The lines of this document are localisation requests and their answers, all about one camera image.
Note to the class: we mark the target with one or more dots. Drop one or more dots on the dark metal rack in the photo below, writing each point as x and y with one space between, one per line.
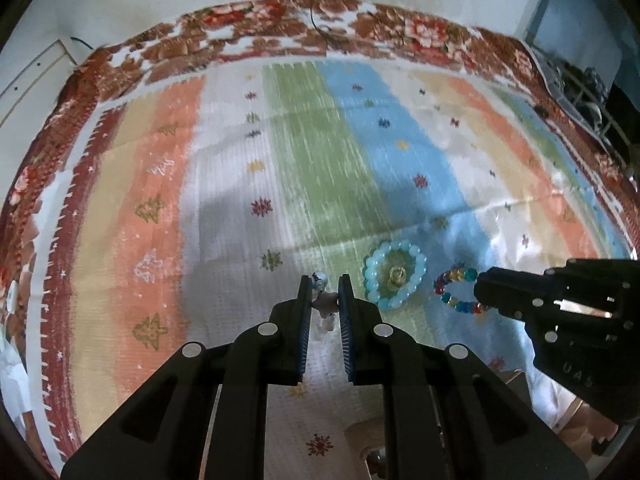
585 90

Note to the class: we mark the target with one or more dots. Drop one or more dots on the grey crumpled cloth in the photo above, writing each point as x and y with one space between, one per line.
10 370

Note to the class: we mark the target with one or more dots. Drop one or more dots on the small gold ornament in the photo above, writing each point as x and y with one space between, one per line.
395 275

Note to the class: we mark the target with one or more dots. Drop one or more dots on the striped patterned tablecloth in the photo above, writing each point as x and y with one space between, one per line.
300 20

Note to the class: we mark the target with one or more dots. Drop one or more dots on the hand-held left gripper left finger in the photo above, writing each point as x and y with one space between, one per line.
303 332

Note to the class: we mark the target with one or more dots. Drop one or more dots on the blue curtain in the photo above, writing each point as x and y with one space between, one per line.
565 10

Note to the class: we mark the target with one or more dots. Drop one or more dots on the striped pastel blanket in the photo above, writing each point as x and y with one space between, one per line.
300 160

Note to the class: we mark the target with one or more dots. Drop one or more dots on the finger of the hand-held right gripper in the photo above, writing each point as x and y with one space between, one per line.
595 275
505 290

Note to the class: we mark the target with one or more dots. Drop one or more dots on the person's right hand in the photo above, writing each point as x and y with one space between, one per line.
590 422

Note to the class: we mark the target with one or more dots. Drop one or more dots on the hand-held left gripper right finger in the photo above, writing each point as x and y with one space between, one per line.
345 332

